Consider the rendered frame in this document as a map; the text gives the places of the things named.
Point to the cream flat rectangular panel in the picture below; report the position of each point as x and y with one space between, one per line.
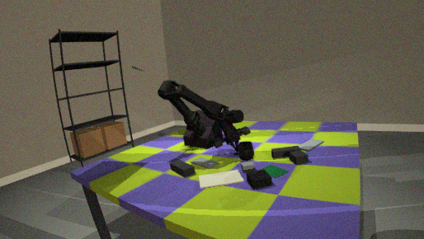
223 178

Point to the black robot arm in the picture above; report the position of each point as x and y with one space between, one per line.
210 108

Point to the dark grey controller unit with white label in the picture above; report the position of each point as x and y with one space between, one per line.
246 151

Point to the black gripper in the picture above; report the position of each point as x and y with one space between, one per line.
219 142

